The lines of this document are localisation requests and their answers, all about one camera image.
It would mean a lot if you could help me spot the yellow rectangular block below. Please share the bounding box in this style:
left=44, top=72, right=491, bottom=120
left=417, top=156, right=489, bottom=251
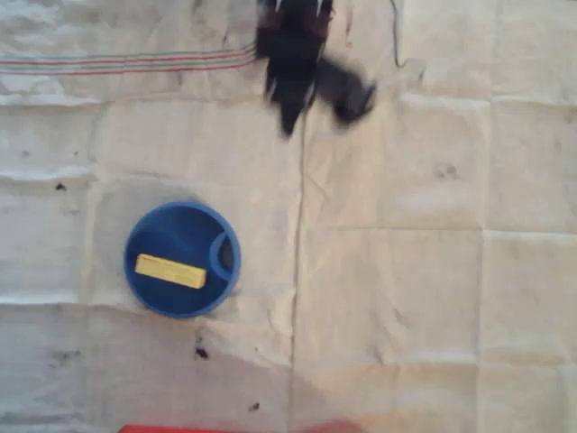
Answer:
left=134, top=253, right=208, bottom=290

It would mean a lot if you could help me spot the blue plastic bowl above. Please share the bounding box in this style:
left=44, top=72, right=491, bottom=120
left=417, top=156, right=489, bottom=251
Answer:
left=123, top=200, right=243, bottom=320

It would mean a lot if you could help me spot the white creased cloth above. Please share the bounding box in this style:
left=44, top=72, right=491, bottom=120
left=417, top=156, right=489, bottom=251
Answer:
left=0, top=0, right=577, bottom=433

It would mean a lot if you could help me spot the red flat object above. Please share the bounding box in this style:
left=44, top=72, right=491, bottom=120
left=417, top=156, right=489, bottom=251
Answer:
left=118, top=419, right=362, bottom=433

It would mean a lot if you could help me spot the thin black cable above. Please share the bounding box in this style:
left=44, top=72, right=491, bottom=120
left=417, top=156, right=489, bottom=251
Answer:
left=388, top=0, right=403, bottom=68

